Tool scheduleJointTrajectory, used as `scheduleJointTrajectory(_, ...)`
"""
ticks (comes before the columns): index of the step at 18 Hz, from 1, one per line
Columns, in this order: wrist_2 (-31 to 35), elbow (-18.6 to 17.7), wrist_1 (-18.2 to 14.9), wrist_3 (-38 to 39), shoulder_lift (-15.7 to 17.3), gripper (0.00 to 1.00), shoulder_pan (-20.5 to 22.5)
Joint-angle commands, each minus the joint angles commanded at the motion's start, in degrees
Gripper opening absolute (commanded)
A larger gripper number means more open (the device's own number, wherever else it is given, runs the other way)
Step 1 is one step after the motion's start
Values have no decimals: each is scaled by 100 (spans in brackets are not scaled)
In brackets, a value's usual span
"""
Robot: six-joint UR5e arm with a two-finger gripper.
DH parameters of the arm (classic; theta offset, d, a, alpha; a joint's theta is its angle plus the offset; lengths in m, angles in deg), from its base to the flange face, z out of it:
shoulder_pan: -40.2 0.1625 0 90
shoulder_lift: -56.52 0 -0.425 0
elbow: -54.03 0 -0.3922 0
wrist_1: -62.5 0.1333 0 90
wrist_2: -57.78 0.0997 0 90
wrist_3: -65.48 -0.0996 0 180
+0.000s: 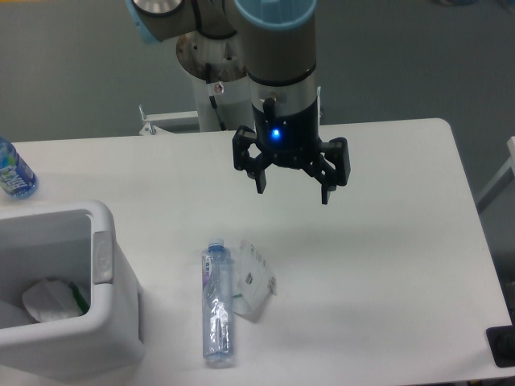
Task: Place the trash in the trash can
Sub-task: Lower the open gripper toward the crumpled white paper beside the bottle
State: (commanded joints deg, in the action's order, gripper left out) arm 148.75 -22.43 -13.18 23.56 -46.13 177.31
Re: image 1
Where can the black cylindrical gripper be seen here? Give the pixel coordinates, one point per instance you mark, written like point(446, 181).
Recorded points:
point(292, 141)

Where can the clear plastic packaging bag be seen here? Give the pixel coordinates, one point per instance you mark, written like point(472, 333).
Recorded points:
point(254, 282)

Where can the clear plastic bottle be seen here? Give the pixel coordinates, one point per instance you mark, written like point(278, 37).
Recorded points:
point(217, 304)

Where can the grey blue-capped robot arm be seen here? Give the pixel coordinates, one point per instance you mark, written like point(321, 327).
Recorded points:
point(252, 64)

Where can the white plastic trash can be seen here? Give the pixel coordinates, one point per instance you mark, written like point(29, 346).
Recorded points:
point(71, 242)

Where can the crumpled white paper trash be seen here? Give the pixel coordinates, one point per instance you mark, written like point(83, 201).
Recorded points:
point(54, 300)

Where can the blue labelled water bottle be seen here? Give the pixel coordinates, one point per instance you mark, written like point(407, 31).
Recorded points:
point(18, 180)

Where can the black device at table edge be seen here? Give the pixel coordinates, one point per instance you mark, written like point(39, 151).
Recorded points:
point(501, 342)

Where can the white right table clamp bracket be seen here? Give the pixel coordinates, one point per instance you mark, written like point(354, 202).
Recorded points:
point(319, 104)

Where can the white table clamp bracket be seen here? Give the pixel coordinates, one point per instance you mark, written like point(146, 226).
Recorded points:
point(181, 122)
point(319, 104)

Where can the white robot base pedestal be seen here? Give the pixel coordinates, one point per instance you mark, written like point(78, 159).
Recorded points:
point(217, 70)

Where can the white left table clamp bracket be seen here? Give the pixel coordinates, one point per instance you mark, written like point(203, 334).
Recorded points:
point(181, 122)

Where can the white frame at right edge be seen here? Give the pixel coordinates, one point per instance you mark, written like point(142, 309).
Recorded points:
point(498, 182)

